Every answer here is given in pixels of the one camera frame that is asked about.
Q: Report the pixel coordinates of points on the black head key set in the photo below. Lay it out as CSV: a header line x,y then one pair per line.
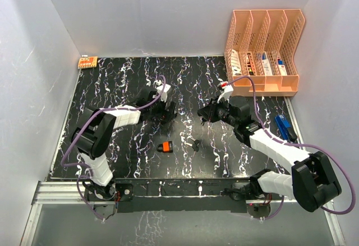
x,y
202,122

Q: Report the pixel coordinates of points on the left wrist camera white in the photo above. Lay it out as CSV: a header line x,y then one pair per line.
x,y
164,89

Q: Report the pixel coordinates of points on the blue black stapler tool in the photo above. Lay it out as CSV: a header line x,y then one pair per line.
x,y
286,129

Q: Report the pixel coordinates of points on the dark markers in organizer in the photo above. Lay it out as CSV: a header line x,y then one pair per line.
x,y
250,64

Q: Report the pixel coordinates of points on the orange plastic file organizer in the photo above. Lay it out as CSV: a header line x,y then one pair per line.
x,y
259,52

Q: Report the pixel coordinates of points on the orange black padlock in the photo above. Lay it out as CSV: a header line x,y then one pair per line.
x,y
165,147

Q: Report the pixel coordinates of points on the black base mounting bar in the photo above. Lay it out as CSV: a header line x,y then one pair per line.
x,y
215,194

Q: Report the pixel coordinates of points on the small orange card box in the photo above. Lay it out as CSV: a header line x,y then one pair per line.
x,y
87,62

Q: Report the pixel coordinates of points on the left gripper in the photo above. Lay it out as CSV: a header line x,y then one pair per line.
x,y
164,115

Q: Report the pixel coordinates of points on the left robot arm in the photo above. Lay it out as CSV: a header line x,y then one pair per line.
x,y
94,132

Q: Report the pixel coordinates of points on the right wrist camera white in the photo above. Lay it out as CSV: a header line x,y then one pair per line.
x,y
226,91

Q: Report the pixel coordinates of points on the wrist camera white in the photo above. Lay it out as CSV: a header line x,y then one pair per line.
x,y
226,91
164,89

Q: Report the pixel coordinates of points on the white box in organizer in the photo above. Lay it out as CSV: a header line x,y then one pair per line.
x,y
235,63

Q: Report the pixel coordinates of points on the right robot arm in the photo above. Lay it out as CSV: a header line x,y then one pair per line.
x,y
311,180

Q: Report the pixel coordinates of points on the white blue tube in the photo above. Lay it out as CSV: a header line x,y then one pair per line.
x,y
264,67

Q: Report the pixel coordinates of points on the blue red white box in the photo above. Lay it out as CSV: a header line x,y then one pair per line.
x,y
281,67

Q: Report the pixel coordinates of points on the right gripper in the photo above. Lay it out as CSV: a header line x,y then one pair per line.
x,y
209,112

